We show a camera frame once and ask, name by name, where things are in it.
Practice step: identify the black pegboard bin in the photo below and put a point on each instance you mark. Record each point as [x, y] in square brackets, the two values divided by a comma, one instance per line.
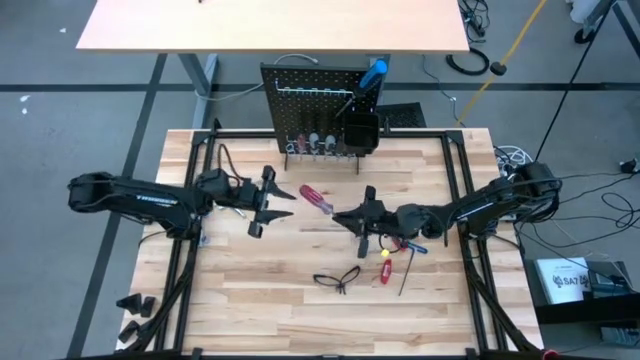
[361, 132]

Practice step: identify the long chrome socket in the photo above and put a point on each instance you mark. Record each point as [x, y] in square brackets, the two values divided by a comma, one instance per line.
[239, 213]

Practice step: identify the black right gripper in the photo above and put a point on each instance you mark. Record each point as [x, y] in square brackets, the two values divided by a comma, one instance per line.
[382, 220]

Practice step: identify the clear safety glasses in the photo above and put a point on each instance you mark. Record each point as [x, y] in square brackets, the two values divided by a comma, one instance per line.
[340, 285]

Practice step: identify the black aluminium table frame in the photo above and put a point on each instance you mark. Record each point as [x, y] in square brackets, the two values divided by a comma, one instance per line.
[240, 133]

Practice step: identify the light wood desk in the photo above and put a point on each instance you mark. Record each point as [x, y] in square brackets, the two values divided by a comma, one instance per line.
[275, 25]

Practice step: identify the black plastic wedge part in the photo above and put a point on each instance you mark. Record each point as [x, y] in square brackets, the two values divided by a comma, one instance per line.
[129, 331]
[148, 307]
[131, 304]

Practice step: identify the white printed box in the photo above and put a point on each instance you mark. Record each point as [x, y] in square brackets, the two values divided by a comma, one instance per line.
[560, 280]

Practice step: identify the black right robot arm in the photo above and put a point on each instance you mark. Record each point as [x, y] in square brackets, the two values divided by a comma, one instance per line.
[500, 197]

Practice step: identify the black power adapter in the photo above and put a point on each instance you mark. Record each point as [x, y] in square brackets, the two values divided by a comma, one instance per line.
[631, 166]

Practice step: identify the black round puck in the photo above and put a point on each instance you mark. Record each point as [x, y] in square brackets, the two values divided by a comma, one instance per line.
[498, 68]

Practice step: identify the black perforated plate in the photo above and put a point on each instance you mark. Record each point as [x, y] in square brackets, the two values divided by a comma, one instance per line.
[405, 116]

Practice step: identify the silver metal base bracket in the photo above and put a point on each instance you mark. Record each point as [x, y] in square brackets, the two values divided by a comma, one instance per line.
[203, 241]

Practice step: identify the black cart shelf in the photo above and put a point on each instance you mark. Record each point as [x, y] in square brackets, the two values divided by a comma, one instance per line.
[590, 312]

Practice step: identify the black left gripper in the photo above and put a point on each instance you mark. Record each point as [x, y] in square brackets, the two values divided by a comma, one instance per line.
[252, 195]

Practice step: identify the black metal pegboard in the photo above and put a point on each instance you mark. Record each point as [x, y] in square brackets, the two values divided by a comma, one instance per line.
[300, 115]

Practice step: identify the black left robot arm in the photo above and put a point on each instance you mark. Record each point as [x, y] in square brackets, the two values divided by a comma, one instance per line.
[150, 197]

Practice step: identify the thin black pole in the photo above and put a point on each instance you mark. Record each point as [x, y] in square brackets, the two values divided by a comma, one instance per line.
[574, 80]

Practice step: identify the black electronic device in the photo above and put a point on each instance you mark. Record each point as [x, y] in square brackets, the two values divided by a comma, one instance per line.
[605, 282]

